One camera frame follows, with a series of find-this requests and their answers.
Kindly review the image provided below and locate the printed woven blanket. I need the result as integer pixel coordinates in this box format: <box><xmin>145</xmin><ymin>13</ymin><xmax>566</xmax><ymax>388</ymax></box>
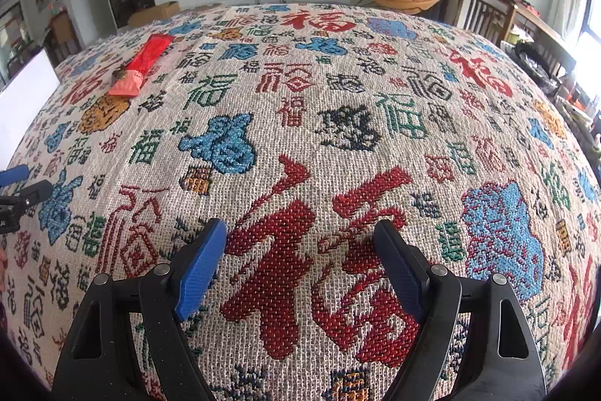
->
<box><xmin>0</xmin><ymin>2</ymin><xmax>601</xmax><ymax>401</ymax></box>

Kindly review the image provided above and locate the white cardboard box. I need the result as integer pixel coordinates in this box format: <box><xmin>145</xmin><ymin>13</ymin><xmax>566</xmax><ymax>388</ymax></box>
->
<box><xmin>0</xmin><ymin>48</ymin><xmax>61</xmax><ymax>173</ymax></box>

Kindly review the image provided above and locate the wooden desk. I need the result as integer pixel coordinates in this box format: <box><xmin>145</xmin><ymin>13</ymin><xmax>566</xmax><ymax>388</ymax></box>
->
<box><xmin>512</xmin><ymin>2</ymin><xmax>576</xmax><ymax>69</ymax></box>

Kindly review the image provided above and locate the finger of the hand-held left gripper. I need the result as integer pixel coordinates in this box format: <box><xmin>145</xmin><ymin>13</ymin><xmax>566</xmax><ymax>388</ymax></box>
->
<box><xmin>0</xmin><ymin>180</ymin><xmax>53</xmax><ymax>210</ymax></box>
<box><xmin>0</xmin><ymin>165</ymin><xmax>30</xmax><ymax>189</ymax></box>

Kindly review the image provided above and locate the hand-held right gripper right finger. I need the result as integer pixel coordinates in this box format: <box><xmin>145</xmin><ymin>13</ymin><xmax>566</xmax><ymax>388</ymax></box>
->
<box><xmin>373</xmin><ymin>219</ymin><xmax>548</xmax><ymax>401</ymax></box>

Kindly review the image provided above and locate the brown cardboard box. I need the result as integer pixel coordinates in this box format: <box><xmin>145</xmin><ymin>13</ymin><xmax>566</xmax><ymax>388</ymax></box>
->
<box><xmin>128</xmin><ymin>1</ymin><xmax>181</xmax><ymax>28</ymax></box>

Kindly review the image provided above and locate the dark wooden chair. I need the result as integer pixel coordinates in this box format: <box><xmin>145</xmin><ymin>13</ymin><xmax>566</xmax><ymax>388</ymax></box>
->
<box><xmin>453</xmin><ymin>0</ymin><xmax>515</xmax><ymax>47</ymax></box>

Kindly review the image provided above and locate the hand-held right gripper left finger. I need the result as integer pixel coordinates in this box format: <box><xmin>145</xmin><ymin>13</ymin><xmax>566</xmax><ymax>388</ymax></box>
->
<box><xmin>53</xmin><ymin>218</ymin><xmax>228</xmax><ymax>401</ymax></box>

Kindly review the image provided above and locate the red snack packet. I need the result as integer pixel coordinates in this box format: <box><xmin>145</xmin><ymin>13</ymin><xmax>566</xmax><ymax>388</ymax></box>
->
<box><xmin>109</xmin><ymin>35</ymin><xmax>169</xmax><ymax>98</ymax></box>

